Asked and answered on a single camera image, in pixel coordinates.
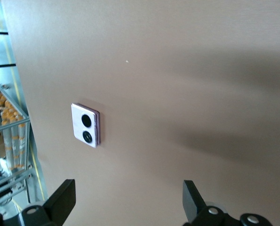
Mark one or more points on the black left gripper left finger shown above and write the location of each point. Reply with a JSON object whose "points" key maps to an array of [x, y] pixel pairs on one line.
{"points": [[64, 197]]}

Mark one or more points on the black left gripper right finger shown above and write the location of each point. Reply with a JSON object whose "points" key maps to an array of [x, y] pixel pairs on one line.
{"points": [[190, 197]]}

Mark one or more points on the grey roll with orange bands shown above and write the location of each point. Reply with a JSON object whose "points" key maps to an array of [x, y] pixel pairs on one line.
{"points": [[8, 146], [22, 144], [15, 146]]}

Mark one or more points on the aluminium shelf frame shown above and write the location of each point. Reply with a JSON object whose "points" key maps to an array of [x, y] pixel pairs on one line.
{"points": [[12, 101]]}

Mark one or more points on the white flip phone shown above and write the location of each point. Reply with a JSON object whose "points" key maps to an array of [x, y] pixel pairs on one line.
{"points": [[78, 122]]}

